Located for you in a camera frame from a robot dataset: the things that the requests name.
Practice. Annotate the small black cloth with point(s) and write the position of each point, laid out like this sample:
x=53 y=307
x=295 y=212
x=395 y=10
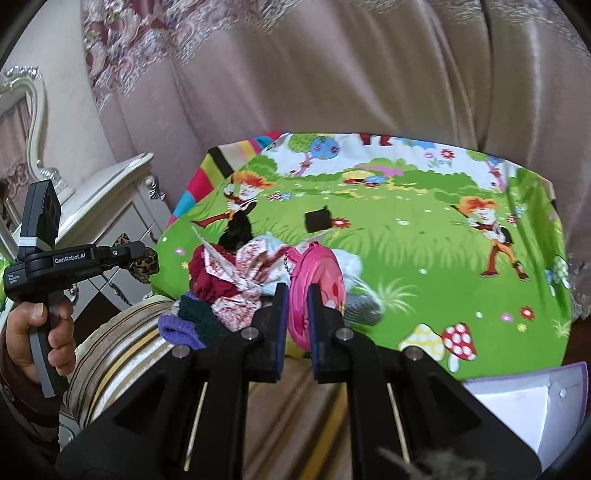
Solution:
x=317 y=220

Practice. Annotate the purple storage box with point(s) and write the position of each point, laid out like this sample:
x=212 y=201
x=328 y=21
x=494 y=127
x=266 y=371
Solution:
x=508 y=406

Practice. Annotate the purple knit cloth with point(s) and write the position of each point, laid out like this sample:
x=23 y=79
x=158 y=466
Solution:
x=178 y=330

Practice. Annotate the houndstooth pouch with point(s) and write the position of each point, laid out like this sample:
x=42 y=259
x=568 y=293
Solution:
x=362 y=309

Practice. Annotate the green cartoon printed blanket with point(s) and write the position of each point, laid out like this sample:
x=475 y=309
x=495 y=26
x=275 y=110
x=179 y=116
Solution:
x=392 y=258

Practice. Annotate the dark green knit cloth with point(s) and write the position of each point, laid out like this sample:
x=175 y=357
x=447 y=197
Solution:
x=196 y=314

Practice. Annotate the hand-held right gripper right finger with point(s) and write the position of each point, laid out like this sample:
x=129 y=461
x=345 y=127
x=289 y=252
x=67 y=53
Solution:
x=315 y=323

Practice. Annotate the red knit hat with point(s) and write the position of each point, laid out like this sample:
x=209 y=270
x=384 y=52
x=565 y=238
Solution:
x=205 y=277

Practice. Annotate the beige pink curtain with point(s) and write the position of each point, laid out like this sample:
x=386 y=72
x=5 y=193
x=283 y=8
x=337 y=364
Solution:
x=323 y=69

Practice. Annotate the person's left forearm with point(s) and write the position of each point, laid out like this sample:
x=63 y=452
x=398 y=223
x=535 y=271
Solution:
x=18 y=406

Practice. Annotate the white fluffy cloth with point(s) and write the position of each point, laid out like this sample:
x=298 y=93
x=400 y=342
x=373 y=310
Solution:
x=348 y=265

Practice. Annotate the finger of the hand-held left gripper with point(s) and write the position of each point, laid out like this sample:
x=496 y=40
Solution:
x=122 y=254

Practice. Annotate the white ornate nightstand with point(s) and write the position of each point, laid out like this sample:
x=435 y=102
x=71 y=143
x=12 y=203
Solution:
x=106 y=184

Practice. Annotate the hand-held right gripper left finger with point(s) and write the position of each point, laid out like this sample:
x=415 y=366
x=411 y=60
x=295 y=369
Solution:
x=281 y=323

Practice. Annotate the red white patterned cloth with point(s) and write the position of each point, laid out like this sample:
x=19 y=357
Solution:
x=249 y=286

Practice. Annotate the leopard print scrunchie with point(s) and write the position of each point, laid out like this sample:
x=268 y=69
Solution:
x=147 y=265

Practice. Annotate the pink round purse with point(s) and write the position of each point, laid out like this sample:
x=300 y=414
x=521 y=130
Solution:
x=325 y=272

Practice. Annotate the person's left hand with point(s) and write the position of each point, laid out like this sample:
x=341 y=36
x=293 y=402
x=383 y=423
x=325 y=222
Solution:
x=62 y=341

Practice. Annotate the white ornate headboard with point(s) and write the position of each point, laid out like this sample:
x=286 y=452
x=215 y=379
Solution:
x=27 y=92

